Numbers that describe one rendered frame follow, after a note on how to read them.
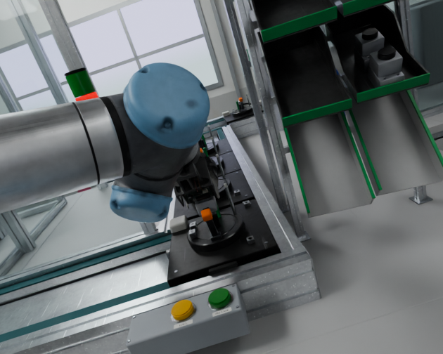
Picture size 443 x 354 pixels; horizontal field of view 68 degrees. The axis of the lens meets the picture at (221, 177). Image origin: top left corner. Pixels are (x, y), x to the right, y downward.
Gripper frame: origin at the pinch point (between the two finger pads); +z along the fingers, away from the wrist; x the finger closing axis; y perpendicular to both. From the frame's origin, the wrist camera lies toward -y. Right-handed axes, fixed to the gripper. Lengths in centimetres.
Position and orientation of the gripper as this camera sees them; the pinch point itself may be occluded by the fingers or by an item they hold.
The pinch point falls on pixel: (201, 188)
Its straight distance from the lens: 75.1
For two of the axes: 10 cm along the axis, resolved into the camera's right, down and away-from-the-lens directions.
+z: 1.7, 4.5, 8.8
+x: 9.5, -3.1, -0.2
